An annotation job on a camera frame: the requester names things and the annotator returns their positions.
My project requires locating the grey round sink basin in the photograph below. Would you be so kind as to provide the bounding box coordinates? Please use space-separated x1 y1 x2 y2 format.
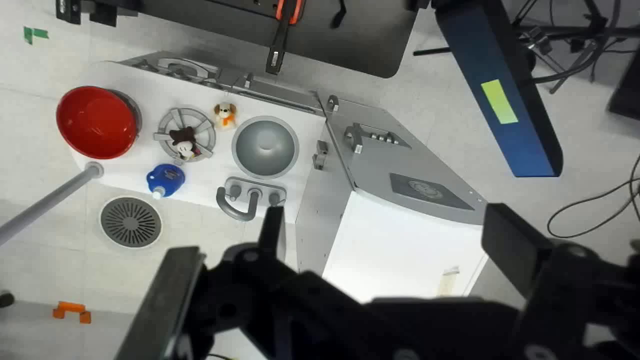
229 114 299 180

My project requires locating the bundle of black cables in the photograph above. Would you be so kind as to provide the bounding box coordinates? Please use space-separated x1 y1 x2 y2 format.
512 0 640 87

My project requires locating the blue plastic bottle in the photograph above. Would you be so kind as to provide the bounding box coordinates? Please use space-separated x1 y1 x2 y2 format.
144 162 187 199

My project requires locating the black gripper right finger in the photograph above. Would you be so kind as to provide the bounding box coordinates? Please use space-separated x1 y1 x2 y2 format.
478 199 590 360

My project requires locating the grey metal pole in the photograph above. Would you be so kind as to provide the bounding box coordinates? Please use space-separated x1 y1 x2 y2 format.
0 159 105 248

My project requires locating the brown and white toy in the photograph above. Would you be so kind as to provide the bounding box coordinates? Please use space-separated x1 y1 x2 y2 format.
165 126 201 159

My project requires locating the orange clamp piece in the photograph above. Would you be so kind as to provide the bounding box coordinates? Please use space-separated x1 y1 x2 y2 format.
52 299 94 325

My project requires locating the grey toy faucet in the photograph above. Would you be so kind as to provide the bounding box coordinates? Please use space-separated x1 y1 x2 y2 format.
213 174 290 223

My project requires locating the white toy kitchen counter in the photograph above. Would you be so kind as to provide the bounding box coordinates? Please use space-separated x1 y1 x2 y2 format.
62 49 335 267

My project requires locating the grey round burner grate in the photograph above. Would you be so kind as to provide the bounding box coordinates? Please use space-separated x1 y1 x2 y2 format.
152 106 217 164

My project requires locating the small orange plush toy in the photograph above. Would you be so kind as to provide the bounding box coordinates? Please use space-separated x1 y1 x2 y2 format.
212 99 239 130

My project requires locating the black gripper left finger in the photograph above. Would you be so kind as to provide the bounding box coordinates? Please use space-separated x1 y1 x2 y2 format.
113 244 208 360

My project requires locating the yellow tape strip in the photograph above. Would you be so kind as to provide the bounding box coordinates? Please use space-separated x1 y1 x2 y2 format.
480 78 520 126

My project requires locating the black floor cable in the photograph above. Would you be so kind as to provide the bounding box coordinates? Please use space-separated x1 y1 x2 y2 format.
545 155 640 240

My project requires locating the black clamp with orange handle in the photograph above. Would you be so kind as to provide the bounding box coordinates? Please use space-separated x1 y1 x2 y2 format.
264 0 307 76

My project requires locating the white toy fridge cabinet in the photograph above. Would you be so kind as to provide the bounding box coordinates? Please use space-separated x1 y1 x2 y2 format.
296 92 491 305

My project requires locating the black perforated table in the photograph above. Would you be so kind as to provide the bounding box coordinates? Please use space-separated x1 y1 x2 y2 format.
56 0 418 79

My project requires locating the red bowl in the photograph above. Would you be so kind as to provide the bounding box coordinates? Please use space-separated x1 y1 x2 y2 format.
53 83 140 162

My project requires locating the grey round floor drain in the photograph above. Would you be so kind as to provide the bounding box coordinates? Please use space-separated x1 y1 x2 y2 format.
97 194 163 251

